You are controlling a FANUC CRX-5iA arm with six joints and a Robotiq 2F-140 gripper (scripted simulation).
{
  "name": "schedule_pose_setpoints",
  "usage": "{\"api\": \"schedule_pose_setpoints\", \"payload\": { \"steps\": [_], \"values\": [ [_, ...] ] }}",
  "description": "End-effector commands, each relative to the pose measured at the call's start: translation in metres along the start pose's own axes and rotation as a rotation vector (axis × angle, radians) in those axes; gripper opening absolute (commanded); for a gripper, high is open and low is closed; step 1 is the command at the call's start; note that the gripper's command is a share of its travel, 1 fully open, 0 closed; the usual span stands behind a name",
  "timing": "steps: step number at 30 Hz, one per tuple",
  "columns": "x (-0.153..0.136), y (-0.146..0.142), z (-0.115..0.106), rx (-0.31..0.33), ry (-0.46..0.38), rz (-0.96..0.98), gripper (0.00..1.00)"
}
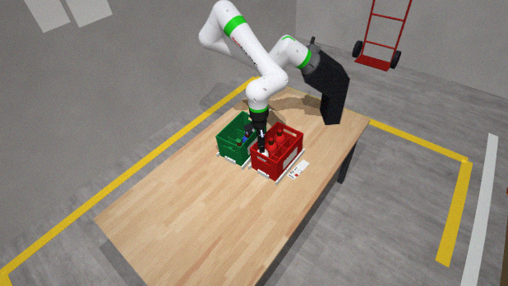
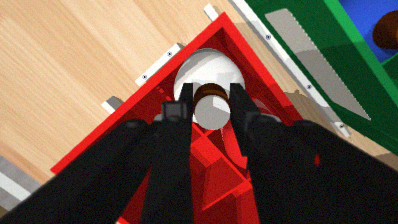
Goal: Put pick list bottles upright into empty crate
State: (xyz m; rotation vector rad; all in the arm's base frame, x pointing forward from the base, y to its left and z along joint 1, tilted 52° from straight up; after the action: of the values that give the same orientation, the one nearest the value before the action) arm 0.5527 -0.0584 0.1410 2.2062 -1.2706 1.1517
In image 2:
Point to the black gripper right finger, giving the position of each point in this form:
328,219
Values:
286,182

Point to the blue bottle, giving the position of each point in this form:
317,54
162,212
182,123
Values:
377,22

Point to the green crate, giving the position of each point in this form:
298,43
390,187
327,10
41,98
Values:
322,40

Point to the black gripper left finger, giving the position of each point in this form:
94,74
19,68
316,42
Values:
97,186

